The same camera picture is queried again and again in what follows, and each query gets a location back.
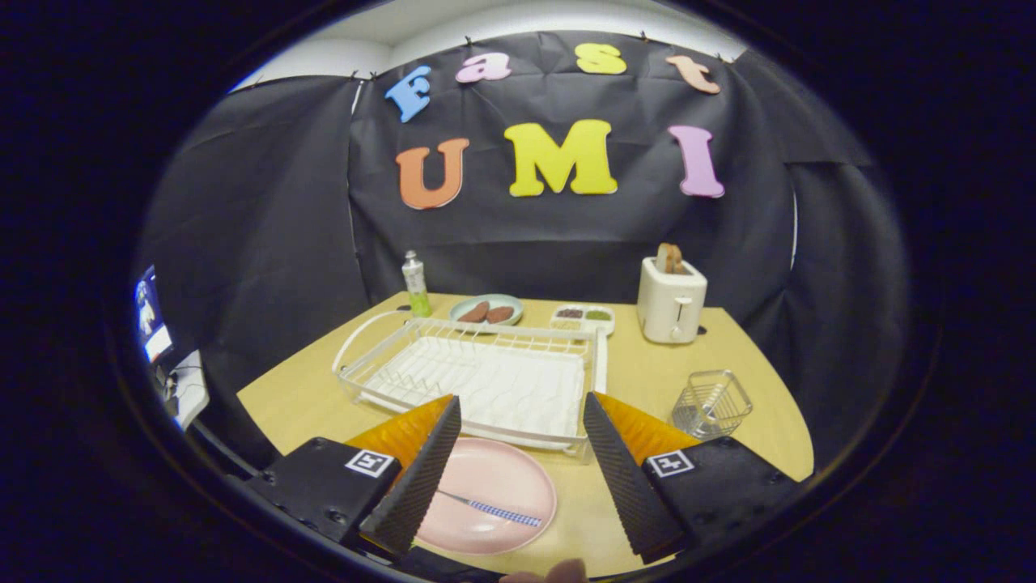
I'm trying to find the pink plate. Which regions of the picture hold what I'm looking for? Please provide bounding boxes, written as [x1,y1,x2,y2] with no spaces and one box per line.
[413,437,558,556]

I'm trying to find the white wire dish rack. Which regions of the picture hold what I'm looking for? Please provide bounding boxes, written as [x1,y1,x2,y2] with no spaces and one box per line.
[332,310,609,462]

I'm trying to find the cream white toaster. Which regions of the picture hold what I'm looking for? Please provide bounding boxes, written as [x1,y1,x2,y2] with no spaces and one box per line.
[636,257,708,345]

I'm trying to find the metal wire basket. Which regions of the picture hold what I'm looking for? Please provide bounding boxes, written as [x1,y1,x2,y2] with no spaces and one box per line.
[671,370,754,440]

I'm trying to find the blue checked handle spoon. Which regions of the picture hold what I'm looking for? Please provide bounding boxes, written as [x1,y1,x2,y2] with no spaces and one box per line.
[437,488,543,529]

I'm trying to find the white device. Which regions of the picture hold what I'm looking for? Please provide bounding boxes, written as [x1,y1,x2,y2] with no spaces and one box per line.
[166,350,210,431]

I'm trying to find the computer monitor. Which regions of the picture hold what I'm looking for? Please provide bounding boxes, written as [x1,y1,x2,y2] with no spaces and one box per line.
[134,265,174,364]

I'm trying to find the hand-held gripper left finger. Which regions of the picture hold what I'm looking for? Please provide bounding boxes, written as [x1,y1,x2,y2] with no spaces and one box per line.
[243,394,463,557]

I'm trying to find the white divided tray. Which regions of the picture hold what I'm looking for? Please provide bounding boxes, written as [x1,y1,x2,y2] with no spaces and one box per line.
[550,303,616,336]

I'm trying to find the black backdrop cloth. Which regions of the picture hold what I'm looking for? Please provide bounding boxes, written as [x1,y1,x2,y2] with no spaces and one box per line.
[138,31,911,479]

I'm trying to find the green liquid squeeze bottle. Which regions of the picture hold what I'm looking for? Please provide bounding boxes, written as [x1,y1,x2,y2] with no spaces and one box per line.
[402,250,433,318]

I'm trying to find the pale green plate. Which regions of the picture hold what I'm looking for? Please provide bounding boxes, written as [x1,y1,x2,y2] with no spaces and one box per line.
[449,294,524,326]

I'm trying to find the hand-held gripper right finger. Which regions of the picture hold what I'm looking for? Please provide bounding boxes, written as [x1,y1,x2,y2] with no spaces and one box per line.
[583,391,806,566]

